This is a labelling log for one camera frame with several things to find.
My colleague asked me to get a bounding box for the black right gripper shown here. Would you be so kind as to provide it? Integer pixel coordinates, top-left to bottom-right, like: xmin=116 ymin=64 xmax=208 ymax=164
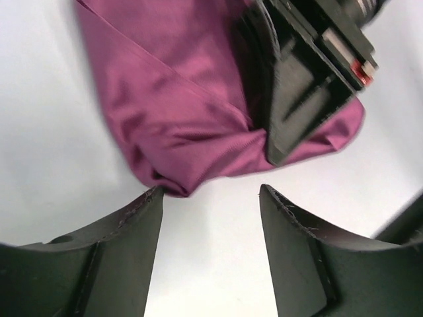
xmin=234 ymin=1 xmax=386 ymax=165

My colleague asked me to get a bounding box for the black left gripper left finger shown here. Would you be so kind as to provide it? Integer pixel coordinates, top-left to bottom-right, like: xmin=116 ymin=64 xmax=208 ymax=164
xmin=1 ymin=188 xmax=164 ymax=316

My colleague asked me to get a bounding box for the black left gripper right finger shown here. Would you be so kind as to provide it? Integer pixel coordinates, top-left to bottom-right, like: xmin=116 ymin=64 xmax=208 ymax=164
xmin=259 ymin=184 xmax=422 ymax=316

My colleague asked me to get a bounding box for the purple cloth napkin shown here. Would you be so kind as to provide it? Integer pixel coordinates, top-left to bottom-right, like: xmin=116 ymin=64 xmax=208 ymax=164
xmin=75 ymin=1 xmax=365 ymax=197

